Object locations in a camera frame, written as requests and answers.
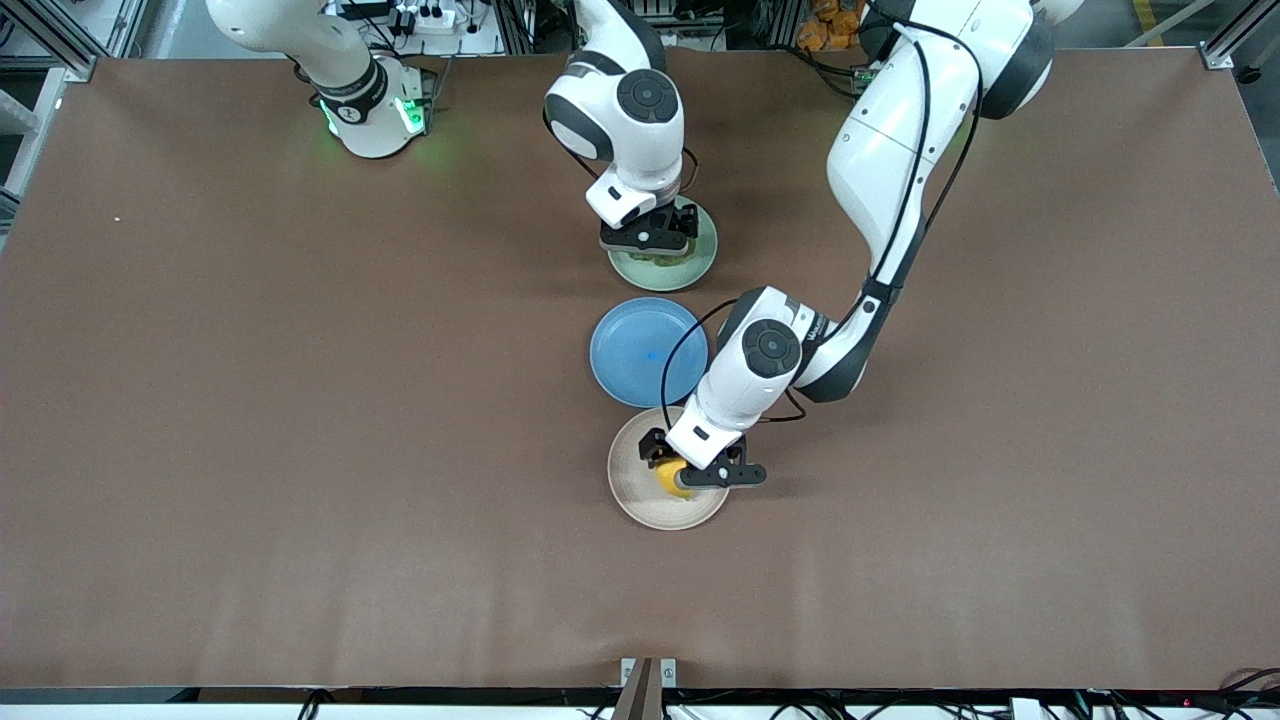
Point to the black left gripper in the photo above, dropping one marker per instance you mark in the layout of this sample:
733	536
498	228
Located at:
656	445

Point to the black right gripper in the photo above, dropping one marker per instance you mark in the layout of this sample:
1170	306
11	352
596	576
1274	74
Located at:
677	221

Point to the green lettuce leaf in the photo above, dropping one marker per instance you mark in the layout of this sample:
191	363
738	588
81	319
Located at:
668	257

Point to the yellow lemon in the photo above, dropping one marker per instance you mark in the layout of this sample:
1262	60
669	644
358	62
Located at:
672	485

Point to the pale green plate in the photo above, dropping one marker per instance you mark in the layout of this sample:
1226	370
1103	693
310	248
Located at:
660	278

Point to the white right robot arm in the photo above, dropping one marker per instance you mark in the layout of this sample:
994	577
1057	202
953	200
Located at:
630	150

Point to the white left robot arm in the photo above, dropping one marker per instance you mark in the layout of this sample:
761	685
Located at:
890	150

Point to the beige plate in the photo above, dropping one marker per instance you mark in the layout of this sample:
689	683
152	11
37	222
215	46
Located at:
640	505

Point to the blue plate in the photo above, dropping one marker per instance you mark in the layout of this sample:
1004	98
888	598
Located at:
630	350

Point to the dark equipment rack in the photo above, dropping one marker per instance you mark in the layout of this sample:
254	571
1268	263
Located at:
720	20

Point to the bag of orange fruit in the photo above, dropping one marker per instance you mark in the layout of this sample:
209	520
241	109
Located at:
825	30

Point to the white power strip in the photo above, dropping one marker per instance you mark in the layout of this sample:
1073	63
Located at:
430	18

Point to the small white box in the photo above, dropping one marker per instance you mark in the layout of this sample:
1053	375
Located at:
1027	709

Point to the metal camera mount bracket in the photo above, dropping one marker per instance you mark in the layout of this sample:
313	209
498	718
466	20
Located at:
640	690

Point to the aluminium frame profile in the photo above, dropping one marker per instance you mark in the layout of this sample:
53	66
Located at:
50	30
1235	40

